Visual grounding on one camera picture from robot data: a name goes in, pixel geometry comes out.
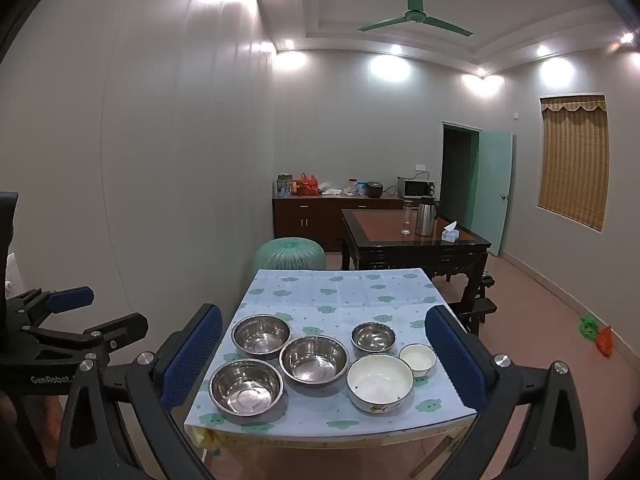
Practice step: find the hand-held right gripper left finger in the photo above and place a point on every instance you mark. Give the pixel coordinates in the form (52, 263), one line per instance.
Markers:
(192, 355)

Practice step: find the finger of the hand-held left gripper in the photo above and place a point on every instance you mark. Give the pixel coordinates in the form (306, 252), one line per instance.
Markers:
(117, 329)
(70, 298)

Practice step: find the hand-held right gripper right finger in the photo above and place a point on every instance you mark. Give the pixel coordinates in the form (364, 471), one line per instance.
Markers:
(455, 355)

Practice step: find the small white bowl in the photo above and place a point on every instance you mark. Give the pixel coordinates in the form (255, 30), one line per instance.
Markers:
(417, 359)

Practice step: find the large steel bowl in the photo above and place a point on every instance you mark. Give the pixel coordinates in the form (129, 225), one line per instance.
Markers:
(261, 336)
(313, 359)
(246, 386)

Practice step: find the large white enamel bowl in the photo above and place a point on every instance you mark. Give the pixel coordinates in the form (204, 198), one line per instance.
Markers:
(380, 384)

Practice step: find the small steel bowl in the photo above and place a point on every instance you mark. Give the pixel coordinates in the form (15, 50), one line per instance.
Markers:
(373, 336)

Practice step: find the dark wooden bench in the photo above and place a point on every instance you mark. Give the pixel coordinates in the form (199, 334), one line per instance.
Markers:
(477, 306)

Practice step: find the green cloud print tablecloth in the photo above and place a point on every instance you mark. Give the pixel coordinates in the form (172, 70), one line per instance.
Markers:
(350, 300)

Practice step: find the green tissue box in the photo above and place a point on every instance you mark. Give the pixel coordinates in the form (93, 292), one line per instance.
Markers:
(450, 234)

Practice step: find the dark wooden table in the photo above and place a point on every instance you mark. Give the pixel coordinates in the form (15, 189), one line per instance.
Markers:
(380, 247)

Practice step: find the green plastic bag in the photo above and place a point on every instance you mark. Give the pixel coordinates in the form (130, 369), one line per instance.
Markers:
(587, 326)

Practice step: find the green wrapped round stool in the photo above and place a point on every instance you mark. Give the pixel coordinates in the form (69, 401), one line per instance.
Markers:
(290, 255)

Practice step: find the steel thermos jug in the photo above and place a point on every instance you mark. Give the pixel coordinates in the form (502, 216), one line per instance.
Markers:
(426, 217)

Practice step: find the clear glass bottle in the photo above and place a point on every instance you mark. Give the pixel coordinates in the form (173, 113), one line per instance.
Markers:
(407, 220)

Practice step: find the orange plastic bag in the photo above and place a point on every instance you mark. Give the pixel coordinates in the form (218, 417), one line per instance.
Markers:
(308, 186)
(605, 342)

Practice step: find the pale green door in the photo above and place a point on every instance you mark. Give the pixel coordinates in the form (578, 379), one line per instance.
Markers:
(492, 190)

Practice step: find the white microwave oven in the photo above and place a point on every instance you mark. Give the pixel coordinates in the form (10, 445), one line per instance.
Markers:
(415, 188)

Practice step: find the brown wooden sideboard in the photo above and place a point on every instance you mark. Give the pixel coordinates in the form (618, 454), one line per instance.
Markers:
(300, 215)

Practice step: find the dark rice cooker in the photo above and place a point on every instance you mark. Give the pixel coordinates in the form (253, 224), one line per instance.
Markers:
(375, 190)

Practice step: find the green lid jar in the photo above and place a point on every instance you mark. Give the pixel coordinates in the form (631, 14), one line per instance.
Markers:
(285, 187)

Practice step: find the white bottle red lid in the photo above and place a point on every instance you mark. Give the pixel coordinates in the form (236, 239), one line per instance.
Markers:
(353, 186)

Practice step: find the white plastic bag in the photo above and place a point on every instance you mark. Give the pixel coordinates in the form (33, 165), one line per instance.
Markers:
(331, 190)

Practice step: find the yellow window blind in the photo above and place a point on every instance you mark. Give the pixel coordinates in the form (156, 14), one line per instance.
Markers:
(575, 160)

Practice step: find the green ceiling fan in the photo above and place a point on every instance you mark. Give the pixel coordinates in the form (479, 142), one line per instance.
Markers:
(415, 15)

